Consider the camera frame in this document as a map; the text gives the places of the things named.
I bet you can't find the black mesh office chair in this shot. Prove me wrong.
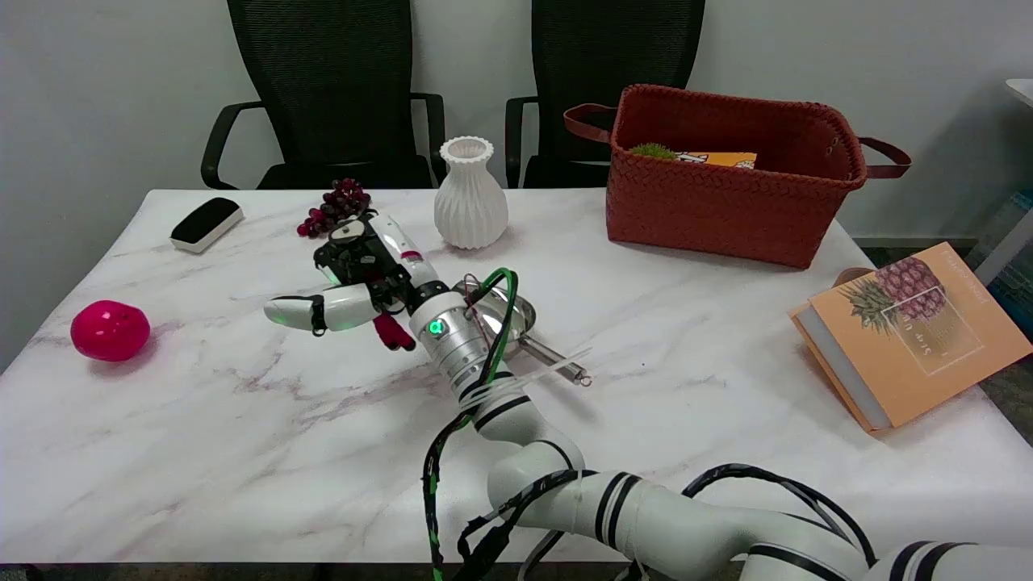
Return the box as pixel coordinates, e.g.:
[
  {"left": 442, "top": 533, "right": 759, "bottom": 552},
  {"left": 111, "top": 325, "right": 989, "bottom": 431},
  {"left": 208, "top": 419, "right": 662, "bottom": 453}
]
[
  {"left": 200, "top": 0, "right": 447, "bottom": 190},
  {"left": 505, "top": 0, "right": 707, "bottom": 189}
]

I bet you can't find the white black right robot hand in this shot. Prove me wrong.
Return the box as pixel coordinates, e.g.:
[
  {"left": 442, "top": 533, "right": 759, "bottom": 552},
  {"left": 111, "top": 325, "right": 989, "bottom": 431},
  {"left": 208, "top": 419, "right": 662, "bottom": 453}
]
[{"left": 265, "top": 213, "right": 450, "bottom": 334}]

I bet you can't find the shiny metal scoop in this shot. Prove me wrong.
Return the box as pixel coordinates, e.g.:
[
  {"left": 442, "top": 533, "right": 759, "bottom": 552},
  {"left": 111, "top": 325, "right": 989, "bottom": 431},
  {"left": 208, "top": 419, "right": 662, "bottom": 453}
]
[{"left": 452, "top": 278, "right": 594, "bottom": 388}]

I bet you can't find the black green cable bundle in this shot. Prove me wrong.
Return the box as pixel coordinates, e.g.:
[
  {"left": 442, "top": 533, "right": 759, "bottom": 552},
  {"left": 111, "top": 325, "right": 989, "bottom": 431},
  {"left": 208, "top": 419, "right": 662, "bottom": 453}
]
[{"left": 421, "top": 267, "right": 519, "bottom": 581}]

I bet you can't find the orange printed box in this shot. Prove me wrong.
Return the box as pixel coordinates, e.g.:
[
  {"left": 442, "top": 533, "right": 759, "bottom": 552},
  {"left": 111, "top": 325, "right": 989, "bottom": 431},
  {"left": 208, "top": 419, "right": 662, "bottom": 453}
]
[{"left": 674, "top": 150, "right": 759, "bottom": 170}]

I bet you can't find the red woven basket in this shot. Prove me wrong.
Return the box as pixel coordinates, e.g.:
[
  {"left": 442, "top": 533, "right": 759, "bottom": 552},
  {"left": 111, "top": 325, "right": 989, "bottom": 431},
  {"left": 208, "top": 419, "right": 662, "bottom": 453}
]
[{"left": 563, "top": 84, "right": 913, "bottom": 270}]

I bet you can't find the white ribbed vase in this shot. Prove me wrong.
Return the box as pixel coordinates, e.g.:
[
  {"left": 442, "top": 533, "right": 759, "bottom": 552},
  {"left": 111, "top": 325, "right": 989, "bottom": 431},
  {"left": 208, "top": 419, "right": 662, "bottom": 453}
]
[{"left": 433, "top": 136, "right": 510, "bottom": 250}]

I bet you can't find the black white board eraser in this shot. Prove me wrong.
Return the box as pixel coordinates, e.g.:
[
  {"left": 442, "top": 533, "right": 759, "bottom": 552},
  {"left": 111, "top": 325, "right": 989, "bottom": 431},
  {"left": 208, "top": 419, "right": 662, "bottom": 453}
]
[{"left": 169, "top": 197, "right": 245, "bottom": 254}]

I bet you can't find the pink plastic apple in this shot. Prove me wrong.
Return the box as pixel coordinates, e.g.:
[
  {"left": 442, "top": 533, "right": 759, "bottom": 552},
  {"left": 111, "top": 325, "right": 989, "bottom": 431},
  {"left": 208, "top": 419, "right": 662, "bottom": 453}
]
[{"left": 69, "top": 299, "right": 152, "bottom": 363}]

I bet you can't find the orange pineapple book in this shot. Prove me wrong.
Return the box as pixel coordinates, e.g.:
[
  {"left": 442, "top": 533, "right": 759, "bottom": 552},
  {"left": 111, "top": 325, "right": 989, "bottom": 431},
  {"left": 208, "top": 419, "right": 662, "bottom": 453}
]
[{"left": 788, "top": 241, "right": 1033, "bottom": 435}]

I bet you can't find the dark red grape bunch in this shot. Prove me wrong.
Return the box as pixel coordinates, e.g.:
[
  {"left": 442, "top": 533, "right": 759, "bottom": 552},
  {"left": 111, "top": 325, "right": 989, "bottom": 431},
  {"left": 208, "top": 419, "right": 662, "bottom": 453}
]
[{"left": 296, "top": 178, "right": 373, "bottom": 240}]

